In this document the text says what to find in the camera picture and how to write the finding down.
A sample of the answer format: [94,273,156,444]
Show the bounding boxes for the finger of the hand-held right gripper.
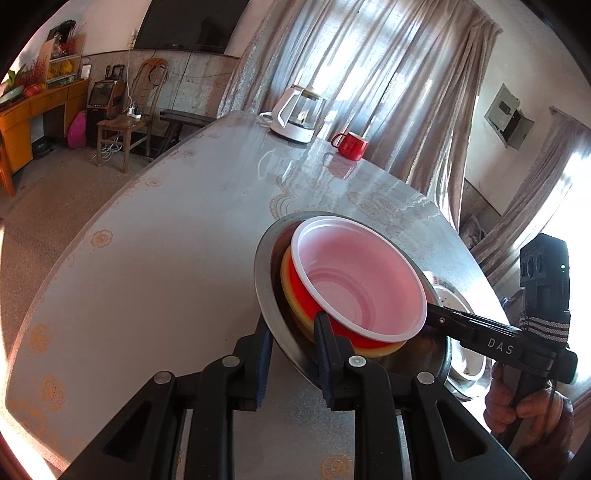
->
[426,302,526,334]
[422,318,477,346]

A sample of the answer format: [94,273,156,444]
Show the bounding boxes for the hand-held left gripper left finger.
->
[60,318,274,480]

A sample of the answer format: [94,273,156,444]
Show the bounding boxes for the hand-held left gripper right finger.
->
[314,311,532,480]

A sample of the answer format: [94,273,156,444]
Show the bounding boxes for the white plate with red characters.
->
[422,271,472,319]

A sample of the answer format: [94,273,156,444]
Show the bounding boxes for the yellow plastic bowl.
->
[281,244,408,360]

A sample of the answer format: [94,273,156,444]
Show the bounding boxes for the large metal bowl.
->
[253,210,455,393]

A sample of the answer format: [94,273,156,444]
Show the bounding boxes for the red plastic bowl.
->
[291,215,428,344]

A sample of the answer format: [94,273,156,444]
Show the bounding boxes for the person's right forearm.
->
[522,429,588,480]

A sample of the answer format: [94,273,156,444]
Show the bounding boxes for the person's right hand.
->
[484,360,574,449]

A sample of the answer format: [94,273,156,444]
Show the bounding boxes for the narrow grey side curtain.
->
[471,108,591,282]

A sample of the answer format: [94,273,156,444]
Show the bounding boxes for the red mug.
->
[331,131,369,161]

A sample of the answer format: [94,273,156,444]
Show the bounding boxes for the white glass electric kettle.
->
[259,84,328,144]

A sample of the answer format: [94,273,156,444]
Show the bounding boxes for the dark wooden bench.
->
[159,109,218,158]

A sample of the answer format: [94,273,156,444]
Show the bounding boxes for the wide grey window curtain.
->
[217,0,504,227]

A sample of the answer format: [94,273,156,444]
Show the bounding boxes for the wooden chair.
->
[96,58,169,174]

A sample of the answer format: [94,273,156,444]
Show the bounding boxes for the pink bag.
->
[66,111,88,148]

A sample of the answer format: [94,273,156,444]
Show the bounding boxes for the black floor speaker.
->
[87,80,126,139]

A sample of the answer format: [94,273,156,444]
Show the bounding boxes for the orange wooden cabinet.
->
[0,78,90,197]

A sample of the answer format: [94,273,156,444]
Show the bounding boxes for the wooden shelf with ornaments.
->
[46,36,85,89]

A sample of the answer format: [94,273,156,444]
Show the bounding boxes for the potted plant in green tray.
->
[0,65,29,106]

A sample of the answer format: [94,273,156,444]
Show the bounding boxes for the wall electrical box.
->
[484,83,535,149]

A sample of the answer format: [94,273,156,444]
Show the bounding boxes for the black wall television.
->
[134,0,250,51]

